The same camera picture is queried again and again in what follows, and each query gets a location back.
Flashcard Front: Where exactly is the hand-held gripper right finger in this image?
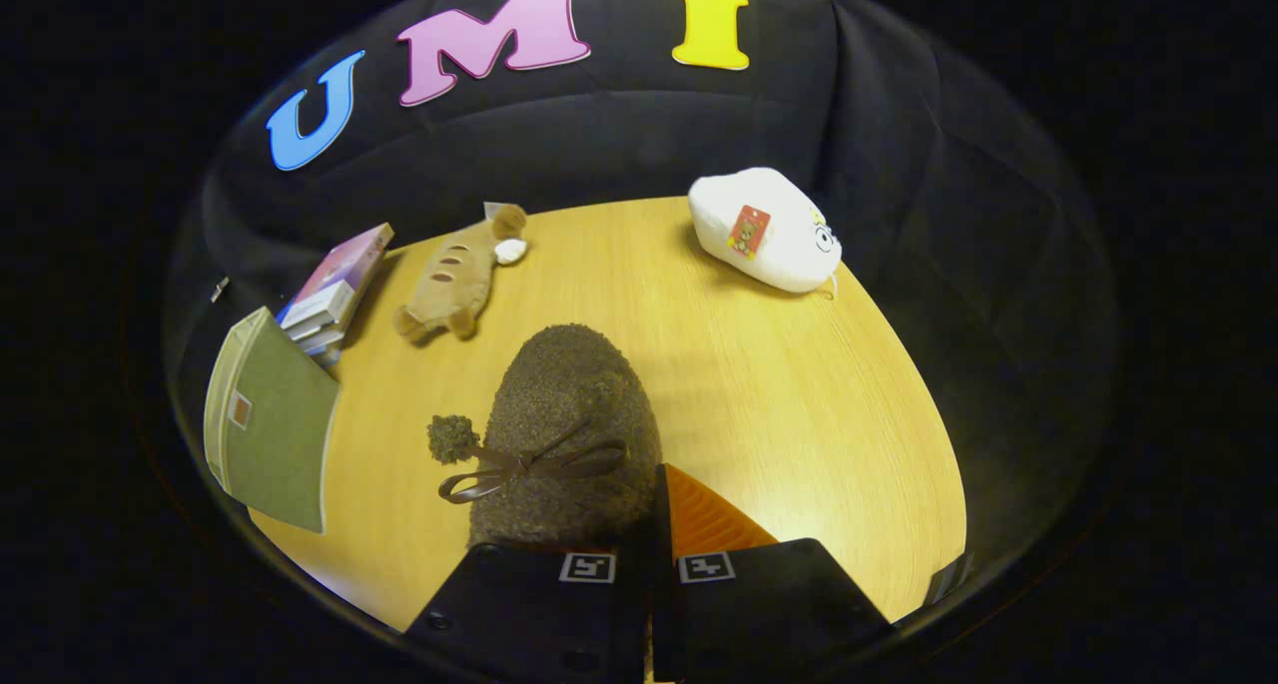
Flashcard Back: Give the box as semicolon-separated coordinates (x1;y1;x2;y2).
651;463;895;683

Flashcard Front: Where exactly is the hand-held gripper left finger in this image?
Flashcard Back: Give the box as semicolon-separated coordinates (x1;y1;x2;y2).
402;542;651;683

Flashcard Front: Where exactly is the brown fuzzy shoe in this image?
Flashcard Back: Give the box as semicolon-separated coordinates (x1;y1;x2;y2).
427;324;666;557

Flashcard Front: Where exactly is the green fabric storage box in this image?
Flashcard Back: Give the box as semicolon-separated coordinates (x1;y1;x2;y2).
203;307;342;536

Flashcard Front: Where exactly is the pink flat box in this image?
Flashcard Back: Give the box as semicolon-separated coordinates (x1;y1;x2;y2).
277;222;396;332

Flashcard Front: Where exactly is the brown bread plush toy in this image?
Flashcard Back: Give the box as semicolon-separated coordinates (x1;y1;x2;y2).
391;202;529;343

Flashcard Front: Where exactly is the white plush toy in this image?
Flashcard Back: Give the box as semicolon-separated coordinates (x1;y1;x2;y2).
687;167;844;297

